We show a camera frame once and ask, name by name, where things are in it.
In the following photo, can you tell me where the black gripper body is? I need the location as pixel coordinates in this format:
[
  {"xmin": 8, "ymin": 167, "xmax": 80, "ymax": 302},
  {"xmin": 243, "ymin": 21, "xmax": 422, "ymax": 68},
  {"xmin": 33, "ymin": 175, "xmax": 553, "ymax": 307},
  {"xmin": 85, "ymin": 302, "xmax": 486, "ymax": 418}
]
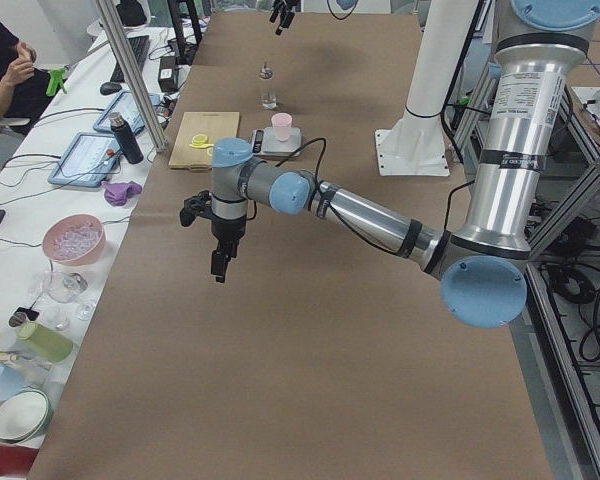
[{"xmin": 211, "ymin": 215, "xmax": 246, "ymax": 258}]

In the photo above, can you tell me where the person in black shirt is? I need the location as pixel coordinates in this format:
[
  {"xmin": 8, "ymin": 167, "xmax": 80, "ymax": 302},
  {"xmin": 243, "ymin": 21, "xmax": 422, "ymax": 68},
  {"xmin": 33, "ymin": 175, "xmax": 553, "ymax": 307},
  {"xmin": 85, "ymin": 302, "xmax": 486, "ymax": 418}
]
[{"xmin": 0, "ymin": 22, "xmax": 51, "ymax": 135}]

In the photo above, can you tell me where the purple glove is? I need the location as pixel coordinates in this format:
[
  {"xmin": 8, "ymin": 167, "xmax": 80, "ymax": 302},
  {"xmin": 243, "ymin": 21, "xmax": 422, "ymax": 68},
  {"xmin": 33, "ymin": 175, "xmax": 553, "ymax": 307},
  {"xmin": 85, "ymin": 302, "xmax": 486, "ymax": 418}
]
[{"xmin": 102, "ymin": 181, "xmax": 142, "ymax": 206}]

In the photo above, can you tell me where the aluminium frame post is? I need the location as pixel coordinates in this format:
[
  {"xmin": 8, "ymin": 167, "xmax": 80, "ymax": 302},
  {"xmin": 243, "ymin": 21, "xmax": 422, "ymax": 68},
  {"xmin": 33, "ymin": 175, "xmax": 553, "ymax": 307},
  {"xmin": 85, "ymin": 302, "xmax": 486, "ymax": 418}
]
[{"xmin": 95, "ymin": 0, "xmax": 168, "ymax": 153}]

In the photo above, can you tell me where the green tumbler cup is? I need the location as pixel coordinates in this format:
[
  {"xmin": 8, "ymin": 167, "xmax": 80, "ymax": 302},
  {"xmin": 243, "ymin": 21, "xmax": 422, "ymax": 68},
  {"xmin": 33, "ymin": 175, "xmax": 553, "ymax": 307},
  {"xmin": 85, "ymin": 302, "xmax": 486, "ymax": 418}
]
[{"xmin": 17, "ymin": 321, "xmax": 74, "ymax": 363}]

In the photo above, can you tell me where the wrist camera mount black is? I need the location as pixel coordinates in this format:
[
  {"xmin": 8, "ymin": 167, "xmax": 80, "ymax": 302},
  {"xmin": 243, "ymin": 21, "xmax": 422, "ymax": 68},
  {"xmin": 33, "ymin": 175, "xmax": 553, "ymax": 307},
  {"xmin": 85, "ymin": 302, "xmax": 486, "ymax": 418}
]
[{"xmin": 179, "ymin": 190, "xmax": 213, "ymax": 227}]

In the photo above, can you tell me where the bamboo cutting board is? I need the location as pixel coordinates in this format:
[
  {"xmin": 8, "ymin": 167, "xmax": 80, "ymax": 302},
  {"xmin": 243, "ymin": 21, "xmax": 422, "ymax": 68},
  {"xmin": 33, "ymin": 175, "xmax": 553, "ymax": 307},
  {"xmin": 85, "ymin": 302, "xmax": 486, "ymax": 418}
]
[{"xmin": 168, "ymin": 112, "xmax": 240, "ymax": 172}]

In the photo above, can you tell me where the pink bowl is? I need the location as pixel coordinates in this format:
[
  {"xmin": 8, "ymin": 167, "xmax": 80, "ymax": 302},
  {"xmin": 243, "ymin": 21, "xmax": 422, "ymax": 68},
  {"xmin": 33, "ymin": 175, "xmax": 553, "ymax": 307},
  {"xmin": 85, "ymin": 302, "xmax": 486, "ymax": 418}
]
[{"xmin": 42, "ymin": 214, "xmax": 106, "ymax": 266}]

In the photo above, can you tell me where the white green bowl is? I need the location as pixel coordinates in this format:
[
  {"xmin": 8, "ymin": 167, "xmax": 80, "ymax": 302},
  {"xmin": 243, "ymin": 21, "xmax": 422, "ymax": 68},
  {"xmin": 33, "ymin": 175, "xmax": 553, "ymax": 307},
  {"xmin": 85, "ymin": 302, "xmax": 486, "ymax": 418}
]
[{"xmin": 0, "ymin": 389, "xmax": 53, "ymax": 444}]

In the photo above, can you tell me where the upper teach pendant tablet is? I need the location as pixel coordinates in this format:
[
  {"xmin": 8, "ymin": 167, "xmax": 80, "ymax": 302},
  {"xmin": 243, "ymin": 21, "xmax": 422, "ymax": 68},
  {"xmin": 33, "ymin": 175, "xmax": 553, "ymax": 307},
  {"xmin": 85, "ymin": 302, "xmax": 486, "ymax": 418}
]
[{"xmin": 93, "ymin": 90, "xmax": 144, "ymax": 134}]

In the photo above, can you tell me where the computer mouse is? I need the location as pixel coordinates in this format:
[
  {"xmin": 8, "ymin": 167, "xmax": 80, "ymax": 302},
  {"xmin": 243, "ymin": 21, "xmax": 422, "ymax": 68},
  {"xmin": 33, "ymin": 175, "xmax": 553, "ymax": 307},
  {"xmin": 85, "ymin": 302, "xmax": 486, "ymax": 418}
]
[{"xmin": 99, "ymin": 82, "xmax": 122, "ymax": 96}]

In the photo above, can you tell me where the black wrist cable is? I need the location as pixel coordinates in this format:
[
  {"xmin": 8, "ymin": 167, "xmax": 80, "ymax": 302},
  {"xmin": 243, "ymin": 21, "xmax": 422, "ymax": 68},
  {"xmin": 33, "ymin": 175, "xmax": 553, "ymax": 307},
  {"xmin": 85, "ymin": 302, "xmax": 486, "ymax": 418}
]
[{"xmin": 244, "ymin": 137, "xmax": 331, "ymax": 221}]

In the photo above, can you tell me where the white pedestal column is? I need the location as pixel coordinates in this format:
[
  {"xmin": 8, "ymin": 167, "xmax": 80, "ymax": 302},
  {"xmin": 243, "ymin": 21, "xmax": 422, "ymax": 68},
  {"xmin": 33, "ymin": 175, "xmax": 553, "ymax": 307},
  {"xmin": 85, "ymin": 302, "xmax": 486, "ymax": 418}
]
[{"xmin": 375, "ymin": 0, "xmax": 480, "ymax": 177}]

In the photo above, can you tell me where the lower teach pendant tablet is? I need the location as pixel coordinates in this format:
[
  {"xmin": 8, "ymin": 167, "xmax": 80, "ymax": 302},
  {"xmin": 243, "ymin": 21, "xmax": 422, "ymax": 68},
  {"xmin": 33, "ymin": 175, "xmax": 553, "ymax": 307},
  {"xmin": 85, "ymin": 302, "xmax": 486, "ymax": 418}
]
[{"xmin": 48, "ymin": 132, "xmax": 122, "ymax": 188}]

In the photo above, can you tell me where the silver kitchen scale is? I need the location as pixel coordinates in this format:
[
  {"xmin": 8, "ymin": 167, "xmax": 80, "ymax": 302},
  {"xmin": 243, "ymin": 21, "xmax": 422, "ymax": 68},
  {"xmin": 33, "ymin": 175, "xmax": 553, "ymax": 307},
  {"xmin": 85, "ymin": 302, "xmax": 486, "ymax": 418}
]
[{"xmin": 250, "ymin": 127, "xmax": 302, "ymax": 158}]

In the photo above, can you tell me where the wine glass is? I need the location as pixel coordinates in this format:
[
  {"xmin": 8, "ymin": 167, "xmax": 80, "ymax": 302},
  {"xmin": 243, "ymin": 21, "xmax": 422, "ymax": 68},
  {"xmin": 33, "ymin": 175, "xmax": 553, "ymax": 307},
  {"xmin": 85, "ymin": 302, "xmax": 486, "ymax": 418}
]
[{"xmin": 28, "ymin": 271, "xmax": 96, "ymax": 321}]

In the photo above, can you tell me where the light blue cup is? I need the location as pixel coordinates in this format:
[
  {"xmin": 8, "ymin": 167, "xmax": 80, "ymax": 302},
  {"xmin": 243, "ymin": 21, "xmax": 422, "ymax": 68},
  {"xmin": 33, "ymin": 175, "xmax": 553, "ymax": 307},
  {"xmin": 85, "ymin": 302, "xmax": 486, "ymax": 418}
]
[{"xmin": 0, "ymin": 364, "xmax": 26, "ymax": 401}]

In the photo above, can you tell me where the pink plastic cup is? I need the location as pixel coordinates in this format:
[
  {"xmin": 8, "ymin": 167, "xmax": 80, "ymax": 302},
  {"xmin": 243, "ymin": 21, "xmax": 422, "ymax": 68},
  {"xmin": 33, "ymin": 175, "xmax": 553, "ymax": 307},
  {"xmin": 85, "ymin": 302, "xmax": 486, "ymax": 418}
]
[{"xmin": 271, "ymin": 112, "xmax": 293, "ymax": 142}]

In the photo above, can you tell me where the glass sauce bottle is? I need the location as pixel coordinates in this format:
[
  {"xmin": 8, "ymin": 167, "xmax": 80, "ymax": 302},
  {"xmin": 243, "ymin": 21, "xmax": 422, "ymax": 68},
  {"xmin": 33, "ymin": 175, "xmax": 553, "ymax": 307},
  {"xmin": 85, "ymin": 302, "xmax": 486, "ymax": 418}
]
[{"xmin": 259, "ymin": 61, "xmax": 278, "ymax": 110}]

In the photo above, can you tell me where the teach pendant tablet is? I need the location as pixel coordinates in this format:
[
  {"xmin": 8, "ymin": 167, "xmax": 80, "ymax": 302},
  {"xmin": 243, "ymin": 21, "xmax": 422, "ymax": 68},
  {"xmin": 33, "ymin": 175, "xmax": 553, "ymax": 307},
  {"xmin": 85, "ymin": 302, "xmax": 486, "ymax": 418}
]
[
  {"xmin": 93, "ymin": 90, "xmax": 144, "ymax": 134},
  {"xmin": 48, "ymin": 132, "xmax": 122, "ymax": 188}
]

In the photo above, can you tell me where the black water bottle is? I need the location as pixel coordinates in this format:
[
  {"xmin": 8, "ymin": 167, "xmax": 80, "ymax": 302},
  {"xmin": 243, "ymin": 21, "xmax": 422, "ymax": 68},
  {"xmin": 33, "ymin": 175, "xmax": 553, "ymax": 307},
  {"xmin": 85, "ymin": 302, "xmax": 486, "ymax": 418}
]
[{"xmin": 108, "ymin": 111, "xmax": 144, "ymax": 164}]

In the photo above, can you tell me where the black keyboard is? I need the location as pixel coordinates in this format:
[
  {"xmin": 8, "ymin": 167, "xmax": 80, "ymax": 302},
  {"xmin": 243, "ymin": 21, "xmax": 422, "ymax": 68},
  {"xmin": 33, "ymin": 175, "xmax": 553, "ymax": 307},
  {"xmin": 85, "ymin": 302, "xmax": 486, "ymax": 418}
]
[{"xmin": 109, "ymin": 34, "xmax": 151, "ymax": 84}]

